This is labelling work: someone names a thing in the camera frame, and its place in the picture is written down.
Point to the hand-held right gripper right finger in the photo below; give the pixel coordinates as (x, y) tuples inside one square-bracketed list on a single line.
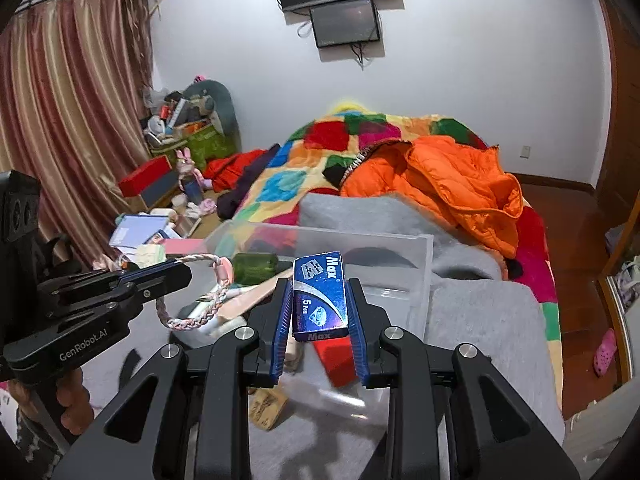
[(357, 330)]

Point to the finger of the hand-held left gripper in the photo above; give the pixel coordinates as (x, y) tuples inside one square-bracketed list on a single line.
[(120, 302), (150, 275)]

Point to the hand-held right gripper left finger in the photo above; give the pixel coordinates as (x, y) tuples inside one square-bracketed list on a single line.
[(280, 330)]

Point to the small blue cardboard box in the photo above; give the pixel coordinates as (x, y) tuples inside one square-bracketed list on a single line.
[(320, 300)]

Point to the clear plastic storage box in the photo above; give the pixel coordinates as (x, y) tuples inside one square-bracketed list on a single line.
[(380, 247)]

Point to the person's left forearm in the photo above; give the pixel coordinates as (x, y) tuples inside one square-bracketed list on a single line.
[(25, 440)]

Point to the person's left hand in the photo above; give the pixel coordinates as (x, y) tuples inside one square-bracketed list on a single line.
[(75, 405)]

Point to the flat red box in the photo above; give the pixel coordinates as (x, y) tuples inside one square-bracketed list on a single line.
[(335, 360)]

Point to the beige flat stick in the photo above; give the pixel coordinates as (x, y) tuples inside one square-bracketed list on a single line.
[(250, 300)]

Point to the pink flat box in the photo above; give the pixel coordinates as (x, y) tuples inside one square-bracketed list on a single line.
[(185, 246)]

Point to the blue notebook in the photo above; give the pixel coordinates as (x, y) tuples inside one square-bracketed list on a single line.
[(132, 230)]

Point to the beige patterned small box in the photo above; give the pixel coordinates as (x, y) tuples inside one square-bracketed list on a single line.
[(267, 407)]

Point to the dark blue bottle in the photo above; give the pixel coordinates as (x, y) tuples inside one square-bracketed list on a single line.
[(192, 191)]

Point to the long red box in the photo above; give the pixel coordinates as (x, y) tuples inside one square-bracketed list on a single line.
[(145, 176)]

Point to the pink bunny toy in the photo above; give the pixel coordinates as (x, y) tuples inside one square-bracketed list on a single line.
[(185, 162)]

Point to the dark purple garment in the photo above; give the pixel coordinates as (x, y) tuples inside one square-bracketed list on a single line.
[(240, 192)]

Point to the grey blanket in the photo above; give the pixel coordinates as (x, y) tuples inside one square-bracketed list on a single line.
[(490, 320)]

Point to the red jacket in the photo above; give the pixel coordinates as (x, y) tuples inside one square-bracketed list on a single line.
[(235, 167)]

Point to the green gift box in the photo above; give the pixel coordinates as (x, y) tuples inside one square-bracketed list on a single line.
[(210, 147)]

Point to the colourful patchwork blanket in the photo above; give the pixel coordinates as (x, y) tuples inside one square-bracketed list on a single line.
[(295, 185)]

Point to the heap of household clutter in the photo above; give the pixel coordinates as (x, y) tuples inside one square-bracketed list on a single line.
[(170, 117)]

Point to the orange puffer jacket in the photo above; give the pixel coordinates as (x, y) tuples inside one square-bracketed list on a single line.
[(450, 180)]

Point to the striped red gold curtain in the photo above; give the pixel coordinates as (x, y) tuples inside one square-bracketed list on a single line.
[(65, 110)]

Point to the grey curved pillow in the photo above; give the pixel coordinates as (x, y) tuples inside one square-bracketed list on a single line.
[(225, 105)]

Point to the pink slipper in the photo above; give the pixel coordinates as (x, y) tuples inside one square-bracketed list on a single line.
[(605, 352)]

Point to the white cabinet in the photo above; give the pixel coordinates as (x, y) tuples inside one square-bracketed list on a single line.
[(600, 425)]

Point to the white shoes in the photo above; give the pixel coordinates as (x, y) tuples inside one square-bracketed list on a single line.
[(630, 280)]

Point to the small black monitor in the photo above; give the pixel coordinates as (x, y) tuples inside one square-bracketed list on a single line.
[(345, 22)]

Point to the brown wooden wardrobe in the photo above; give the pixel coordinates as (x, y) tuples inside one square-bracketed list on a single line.
[(625, 110)]

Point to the wall socket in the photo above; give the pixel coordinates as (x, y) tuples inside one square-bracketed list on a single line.
[(525, 151)]

